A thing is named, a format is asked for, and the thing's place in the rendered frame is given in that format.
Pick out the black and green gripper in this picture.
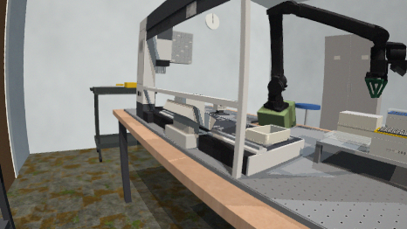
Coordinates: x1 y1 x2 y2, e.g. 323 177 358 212
365 59 388 98

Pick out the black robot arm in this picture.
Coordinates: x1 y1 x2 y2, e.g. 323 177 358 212
264 0 407 113

